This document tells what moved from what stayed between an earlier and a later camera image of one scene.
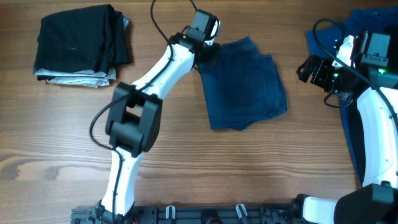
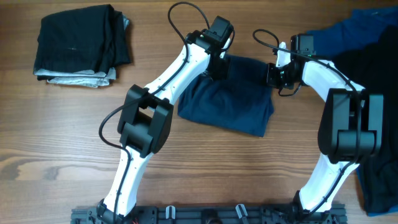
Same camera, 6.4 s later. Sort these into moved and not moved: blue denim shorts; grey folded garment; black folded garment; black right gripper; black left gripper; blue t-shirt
Moved: blue denim shorts; black right gripper; black left gripper
Not moved: black folded garment; grey folded garment; blue t-shirt
